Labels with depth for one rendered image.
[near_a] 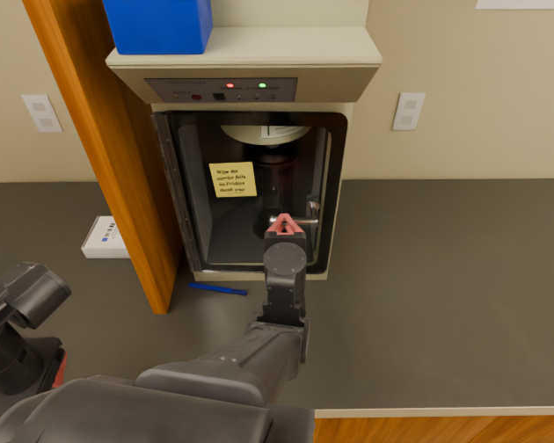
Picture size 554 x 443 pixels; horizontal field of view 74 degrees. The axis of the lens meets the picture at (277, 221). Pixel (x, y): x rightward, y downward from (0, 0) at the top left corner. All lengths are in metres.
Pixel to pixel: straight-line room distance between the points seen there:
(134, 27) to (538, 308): 0.96
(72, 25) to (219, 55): 0.19
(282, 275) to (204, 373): 0.29
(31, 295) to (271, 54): 0.41
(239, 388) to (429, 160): 1.16
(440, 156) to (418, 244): 0.36
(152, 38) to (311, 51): 0.18
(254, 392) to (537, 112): 1.25
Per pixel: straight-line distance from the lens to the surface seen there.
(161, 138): 0.65
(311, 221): 0.67
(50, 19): 0.54
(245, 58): 0.47
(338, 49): 0.49
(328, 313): 0.87
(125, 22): 0.49
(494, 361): 0.92
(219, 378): 0.19
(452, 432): 1.09
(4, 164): 1.47
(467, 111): 1.24
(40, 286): 0.55
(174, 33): 0.47
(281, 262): 0.48
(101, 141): 0.59
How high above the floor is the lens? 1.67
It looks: 44 degrees down
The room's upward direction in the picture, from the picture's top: straight up
